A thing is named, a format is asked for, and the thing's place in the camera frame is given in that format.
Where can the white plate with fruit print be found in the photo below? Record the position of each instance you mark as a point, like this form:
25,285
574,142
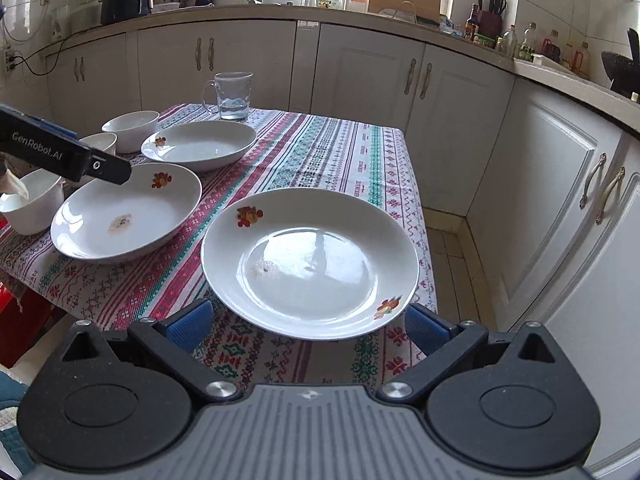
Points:
310,264

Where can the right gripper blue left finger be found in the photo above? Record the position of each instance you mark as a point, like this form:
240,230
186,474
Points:
188,327

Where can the dark sauce bottle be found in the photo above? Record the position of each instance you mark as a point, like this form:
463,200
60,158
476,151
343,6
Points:
471,24

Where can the patterned embroidered tablecloth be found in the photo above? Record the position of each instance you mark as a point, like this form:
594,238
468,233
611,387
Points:
369,162

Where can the black wok pan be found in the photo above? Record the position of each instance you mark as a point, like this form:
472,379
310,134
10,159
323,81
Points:
623,72

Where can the white oval deep plate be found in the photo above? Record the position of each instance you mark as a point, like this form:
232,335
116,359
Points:
200,146

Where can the small white ceramic bowl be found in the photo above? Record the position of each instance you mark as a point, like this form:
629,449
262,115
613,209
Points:
103,141

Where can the clear glass mug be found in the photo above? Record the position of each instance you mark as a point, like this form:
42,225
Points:
227,95

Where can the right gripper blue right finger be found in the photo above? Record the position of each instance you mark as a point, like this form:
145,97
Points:
427,330

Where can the white deep plate brown stain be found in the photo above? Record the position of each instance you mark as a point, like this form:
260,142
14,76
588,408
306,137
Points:
107,223

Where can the clear oil bottle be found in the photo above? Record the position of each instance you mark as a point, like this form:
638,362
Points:
509,42

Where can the gloved left hand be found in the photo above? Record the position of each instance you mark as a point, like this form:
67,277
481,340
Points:
10,183

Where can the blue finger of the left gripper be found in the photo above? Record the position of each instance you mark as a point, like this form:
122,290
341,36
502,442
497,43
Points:
107,167

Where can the knife block with knives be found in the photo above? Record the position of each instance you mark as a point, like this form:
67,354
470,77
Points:
489,17

